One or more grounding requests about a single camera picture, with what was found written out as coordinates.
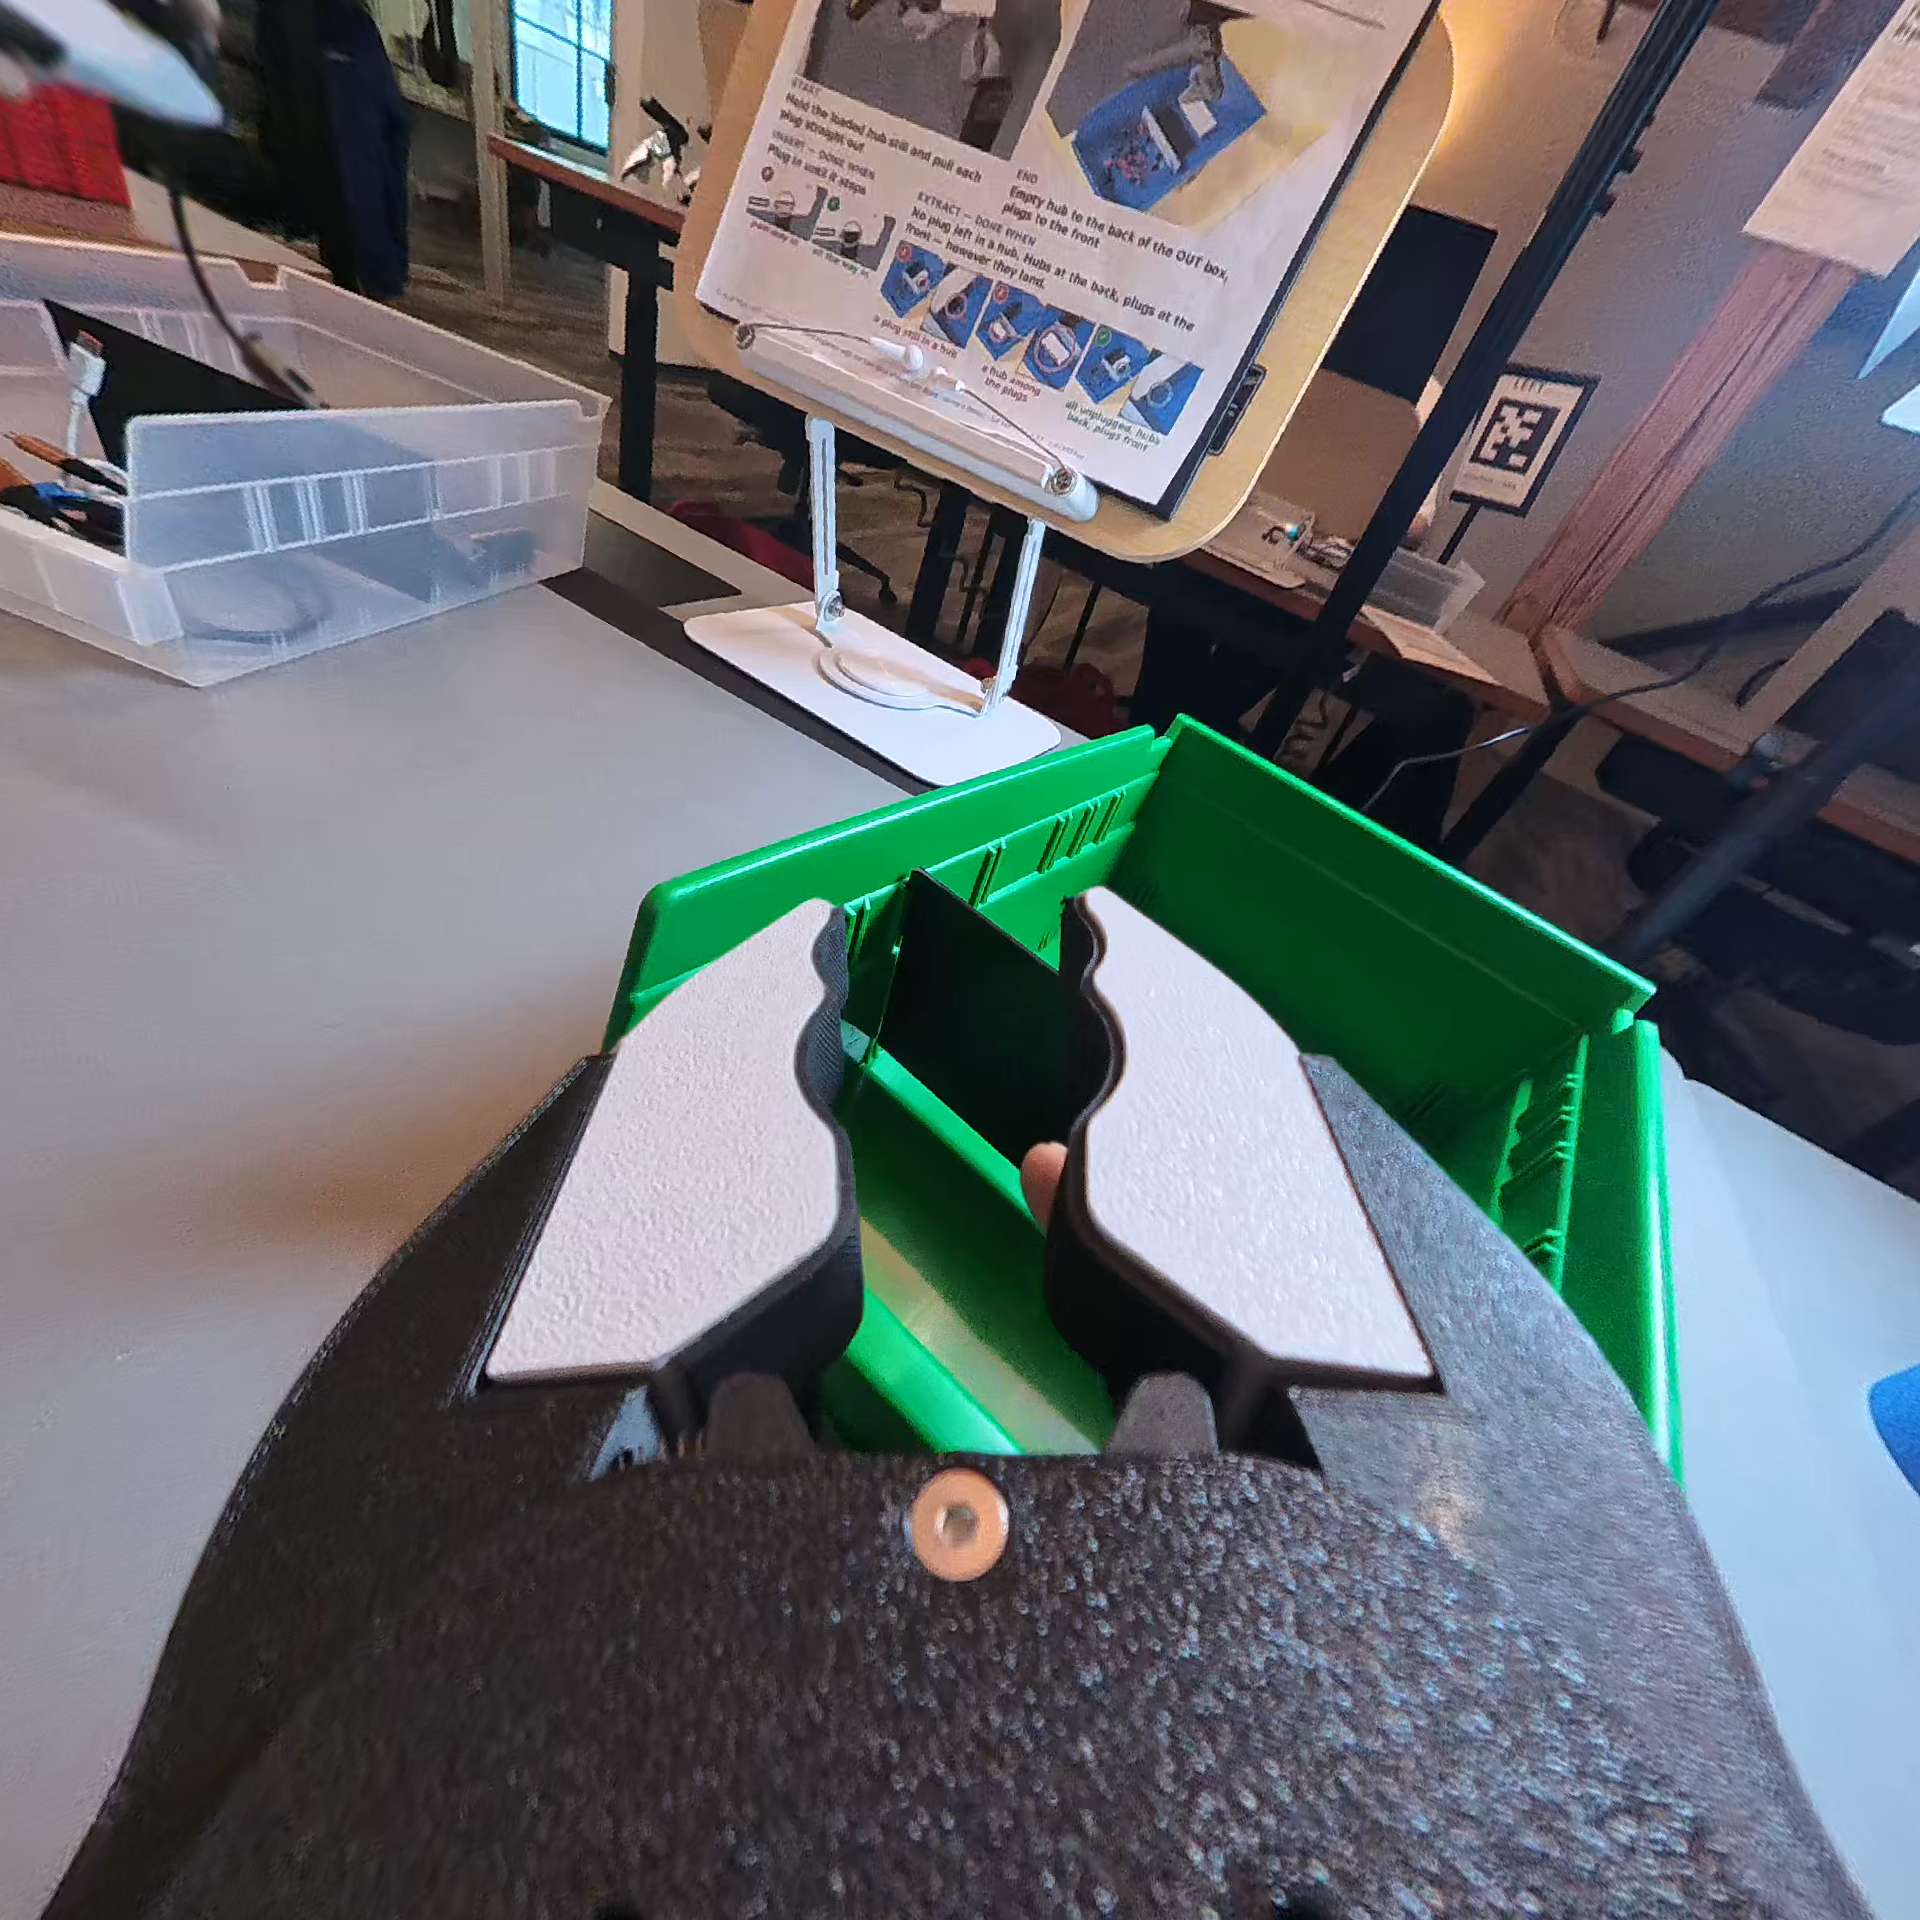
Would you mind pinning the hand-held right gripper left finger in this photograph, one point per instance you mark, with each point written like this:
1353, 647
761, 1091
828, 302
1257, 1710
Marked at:
674, 1202

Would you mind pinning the wooden desk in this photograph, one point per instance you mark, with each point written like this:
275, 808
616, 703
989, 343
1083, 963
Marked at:
600, 178
1651, 722

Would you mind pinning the green plastic bin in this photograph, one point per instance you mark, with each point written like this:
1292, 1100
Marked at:
1349, 962
975, 1020

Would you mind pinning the blue tape roll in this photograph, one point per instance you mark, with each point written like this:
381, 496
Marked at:
1897, 1426

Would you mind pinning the clear plastic bin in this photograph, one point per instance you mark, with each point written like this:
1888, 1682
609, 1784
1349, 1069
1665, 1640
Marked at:
376, 452

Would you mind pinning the paper sheet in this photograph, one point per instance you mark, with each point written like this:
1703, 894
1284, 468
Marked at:
1844, 149

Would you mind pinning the green plastic bin, black divider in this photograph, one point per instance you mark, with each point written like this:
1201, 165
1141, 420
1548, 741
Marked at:
975, 1020

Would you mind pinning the red ribbed crate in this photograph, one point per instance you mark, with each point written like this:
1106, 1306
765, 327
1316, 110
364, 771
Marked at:
60, 149

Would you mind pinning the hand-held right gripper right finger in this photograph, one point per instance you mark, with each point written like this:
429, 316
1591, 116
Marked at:
1231, 1202

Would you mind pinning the silver metal tools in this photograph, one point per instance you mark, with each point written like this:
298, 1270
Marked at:
667, 149

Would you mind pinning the dark blue jacket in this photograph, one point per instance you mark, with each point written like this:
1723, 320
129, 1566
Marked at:
346, 149

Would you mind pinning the white stand with instruction sheet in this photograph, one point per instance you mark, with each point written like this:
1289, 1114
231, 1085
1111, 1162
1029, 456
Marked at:
1275, 511

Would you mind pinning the black tripod pole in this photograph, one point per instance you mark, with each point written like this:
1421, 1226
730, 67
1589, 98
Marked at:
1500, 330

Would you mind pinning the printed instruction sheet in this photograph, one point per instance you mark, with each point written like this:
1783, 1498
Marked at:
1050, 224

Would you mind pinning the framed marker sign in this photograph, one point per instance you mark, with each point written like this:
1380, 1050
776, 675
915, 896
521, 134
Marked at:
1523, 438

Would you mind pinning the black monitor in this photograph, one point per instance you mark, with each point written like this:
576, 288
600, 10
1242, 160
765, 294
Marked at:
1424, 300

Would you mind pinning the window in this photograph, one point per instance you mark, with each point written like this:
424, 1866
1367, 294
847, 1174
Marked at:
563, 67

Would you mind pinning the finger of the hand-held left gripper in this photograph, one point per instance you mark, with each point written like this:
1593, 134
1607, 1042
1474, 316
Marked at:
105, 45

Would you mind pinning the person's right hand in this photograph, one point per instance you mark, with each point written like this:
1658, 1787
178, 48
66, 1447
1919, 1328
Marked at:
1044, 1182

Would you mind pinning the small clear container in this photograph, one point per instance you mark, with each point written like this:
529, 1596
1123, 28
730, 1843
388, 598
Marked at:
1424, 594

